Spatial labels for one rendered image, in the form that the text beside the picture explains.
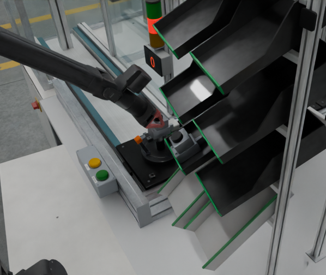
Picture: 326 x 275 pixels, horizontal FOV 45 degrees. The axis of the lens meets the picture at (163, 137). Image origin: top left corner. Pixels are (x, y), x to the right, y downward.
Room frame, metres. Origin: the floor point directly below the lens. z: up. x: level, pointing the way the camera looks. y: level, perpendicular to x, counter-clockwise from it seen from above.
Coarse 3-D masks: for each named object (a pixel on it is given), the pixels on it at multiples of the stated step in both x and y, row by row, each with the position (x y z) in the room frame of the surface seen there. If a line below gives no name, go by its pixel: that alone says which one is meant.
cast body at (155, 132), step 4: (164, 116) 1.03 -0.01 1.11; (156, 120) 1.01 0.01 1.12; (164, 120) 1.01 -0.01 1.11; (168, 124) 1.04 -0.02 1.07; (172, 124) 1.03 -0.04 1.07; (148, 128) 1.02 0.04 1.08; (152, 128) 1.01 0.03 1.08; (156, 128) 0.99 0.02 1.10; (160, 128) 1.00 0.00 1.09; (164, 128) 1.00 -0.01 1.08; (168, 128) 1.01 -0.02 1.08; (172, 128) 1.03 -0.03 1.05; (148, 132) 1.02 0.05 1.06; (152, 132) 0.99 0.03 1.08; (156, 132) 0.99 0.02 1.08; (160, 132) 1.00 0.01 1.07; (164, 132) 1.00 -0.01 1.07; (168, 132) 1.01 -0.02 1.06; (152, 136) 0.99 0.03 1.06; (156, 136) 0.99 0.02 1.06; (160, 136) 1.00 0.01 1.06
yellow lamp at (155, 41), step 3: (150, 33) 1.23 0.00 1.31; (150, 36) 1.22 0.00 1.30; (153, 36) 1.22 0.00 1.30; (156, 36) 1.21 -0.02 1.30; (159, 36) 1.22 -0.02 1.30; (150, 39) 1.23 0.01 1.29; (153, 39) 1.22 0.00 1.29; (156, 39) 1.21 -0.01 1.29; (159, 39) 1.22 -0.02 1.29; (150, 42) 1.23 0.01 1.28; (153, 42) 1.22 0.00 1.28; (156, 42) 1.21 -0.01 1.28; (159, 42) 1.22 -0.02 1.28; (162, 42) 1.22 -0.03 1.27; (150, 45) 1.23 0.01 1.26; (153, 45) 1.22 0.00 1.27; (156, 45) 1.21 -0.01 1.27; (159, 45) 1.22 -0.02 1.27; (162, 45) 1.22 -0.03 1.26
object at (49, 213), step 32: (32, 160) 1.17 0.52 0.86; (64, 160) 1.15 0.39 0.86; (32, 192) 1.00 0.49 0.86; (64, 192) 0.98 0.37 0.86; (32, 224) 0.85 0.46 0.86; (64, 224) 0.84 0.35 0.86; (96, 224) 0.82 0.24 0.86; (32, 256) 0.73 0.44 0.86; (64, 256) 0.72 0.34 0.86; (96, 256) 0.70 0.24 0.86
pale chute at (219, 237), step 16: (272, 192) 0.62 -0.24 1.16; (208, 208) 0.67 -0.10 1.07; (240, 208) 0.63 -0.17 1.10; (256, 208) 0.61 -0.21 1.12; (272, 208) 0.57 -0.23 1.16; (192, 224) 0.66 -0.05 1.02; (208, 224) 0.65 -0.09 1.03; (224, 224) 0.62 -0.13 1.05; (240, 224) 0.60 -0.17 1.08; (256, 224) 0.56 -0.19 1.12; (208, 240) 0.61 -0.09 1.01; (224, 240) 0.59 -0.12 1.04; (240, 240) 0.55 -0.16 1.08; (208, 256) 0.58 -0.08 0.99; (224, 256) 0.54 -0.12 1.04
